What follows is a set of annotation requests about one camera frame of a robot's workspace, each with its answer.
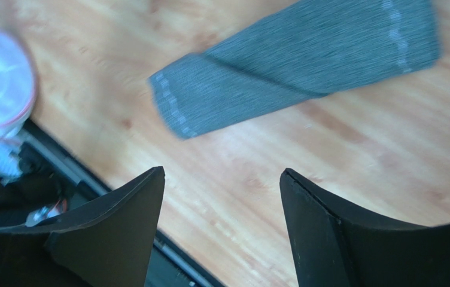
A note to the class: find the grey stitched cloth napkin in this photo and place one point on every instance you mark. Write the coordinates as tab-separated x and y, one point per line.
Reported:
306	51

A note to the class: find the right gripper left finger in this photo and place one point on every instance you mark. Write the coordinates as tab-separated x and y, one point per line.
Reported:
104	242

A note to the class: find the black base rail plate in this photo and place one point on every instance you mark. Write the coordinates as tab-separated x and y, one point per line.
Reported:
40	154

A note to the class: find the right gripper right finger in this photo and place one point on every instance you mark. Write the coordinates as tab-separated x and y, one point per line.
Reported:
335	242

